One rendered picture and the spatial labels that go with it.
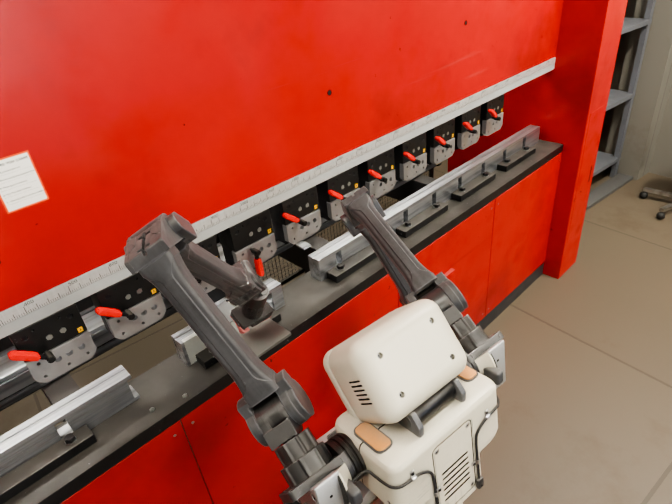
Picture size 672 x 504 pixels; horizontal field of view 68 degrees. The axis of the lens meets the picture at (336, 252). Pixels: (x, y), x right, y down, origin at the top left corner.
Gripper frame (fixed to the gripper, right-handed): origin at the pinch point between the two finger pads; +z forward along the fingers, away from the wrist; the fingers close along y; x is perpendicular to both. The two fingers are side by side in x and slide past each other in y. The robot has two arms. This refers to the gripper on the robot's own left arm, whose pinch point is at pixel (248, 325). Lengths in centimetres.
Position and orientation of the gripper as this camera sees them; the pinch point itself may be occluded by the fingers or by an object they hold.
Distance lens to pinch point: 148.0
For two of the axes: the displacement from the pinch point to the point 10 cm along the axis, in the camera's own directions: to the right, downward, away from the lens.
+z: -2.6, 5.8, 7.7
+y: -7.2, 4.1, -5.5
